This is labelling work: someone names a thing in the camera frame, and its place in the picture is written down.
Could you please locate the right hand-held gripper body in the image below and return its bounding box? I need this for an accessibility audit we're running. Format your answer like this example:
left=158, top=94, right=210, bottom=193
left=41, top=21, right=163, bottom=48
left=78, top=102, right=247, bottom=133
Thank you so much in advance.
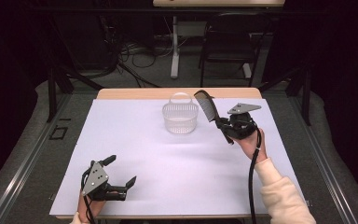
left=223, top=103, right=263, bottom=141

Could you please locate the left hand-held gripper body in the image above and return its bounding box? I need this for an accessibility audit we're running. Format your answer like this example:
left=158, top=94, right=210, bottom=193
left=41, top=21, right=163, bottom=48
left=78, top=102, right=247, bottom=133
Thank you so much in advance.
left=80, top=160, right=128, bottom=203

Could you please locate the black comb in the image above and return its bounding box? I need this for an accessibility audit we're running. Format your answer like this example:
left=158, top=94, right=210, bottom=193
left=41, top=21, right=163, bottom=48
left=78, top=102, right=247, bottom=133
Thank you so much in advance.
left=193, top=89, right=235, bottom=146

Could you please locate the clear plastic basket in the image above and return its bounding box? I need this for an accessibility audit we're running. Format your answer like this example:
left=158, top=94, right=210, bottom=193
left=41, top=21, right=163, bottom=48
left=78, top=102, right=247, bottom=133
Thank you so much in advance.
left=162, top=91, right=200, bottom=135

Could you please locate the person's right hand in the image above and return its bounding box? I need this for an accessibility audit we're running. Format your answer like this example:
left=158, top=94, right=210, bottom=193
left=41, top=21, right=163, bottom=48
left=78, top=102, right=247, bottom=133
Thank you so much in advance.
left=231, top=127, right=269, bottom=163

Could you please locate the person's left hand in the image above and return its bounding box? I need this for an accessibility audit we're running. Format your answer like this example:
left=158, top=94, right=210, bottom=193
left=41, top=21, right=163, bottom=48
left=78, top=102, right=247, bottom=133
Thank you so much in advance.
left=77, top=190, right=120, bottom=224

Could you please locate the white table mat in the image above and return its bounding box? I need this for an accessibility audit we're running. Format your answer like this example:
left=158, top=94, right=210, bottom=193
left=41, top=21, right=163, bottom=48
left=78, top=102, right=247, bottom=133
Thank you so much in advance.
left=48, top=98, right=310, bottom=217

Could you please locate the black metal stand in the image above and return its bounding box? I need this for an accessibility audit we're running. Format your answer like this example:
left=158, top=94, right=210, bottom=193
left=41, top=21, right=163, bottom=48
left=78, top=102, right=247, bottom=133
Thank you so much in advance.
left=45, top=18, right=105, bottom=123
left=257, top=62, right=313, bottom=127

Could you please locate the black folding chair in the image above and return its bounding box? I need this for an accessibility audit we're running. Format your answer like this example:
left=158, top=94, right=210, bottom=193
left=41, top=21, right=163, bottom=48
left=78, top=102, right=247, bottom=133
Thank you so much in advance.
left=198, top=11, right=274, bottom=89

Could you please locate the white-legged wooden desk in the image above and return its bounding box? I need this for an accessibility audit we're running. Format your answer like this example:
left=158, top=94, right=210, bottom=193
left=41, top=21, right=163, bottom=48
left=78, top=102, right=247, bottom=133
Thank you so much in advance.
left=152, top=0, right=286, bottom=80

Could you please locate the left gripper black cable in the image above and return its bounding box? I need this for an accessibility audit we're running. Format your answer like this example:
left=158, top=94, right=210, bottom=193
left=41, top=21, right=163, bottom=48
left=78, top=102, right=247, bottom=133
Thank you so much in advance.
left=80, top=169, right=97, bottom=224

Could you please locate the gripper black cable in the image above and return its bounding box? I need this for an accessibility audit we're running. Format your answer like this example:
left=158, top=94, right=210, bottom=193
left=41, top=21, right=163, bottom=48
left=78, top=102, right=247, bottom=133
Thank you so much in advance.
left=247, top=126, right=263, bottom=224
left=80, top=169, right=97, bottom=224

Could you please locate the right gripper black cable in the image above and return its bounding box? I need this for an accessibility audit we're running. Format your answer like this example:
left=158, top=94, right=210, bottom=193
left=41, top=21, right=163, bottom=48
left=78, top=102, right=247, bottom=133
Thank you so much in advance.
left=247, top=126, right=263, bottom=224

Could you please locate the bundle of floor cables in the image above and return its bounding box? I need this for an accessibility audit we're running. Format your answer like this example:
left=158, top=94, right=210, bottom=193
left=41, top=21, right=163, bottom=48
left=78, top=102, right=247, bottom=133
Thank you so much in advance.
left=99, top=15, right=175, bottom=89

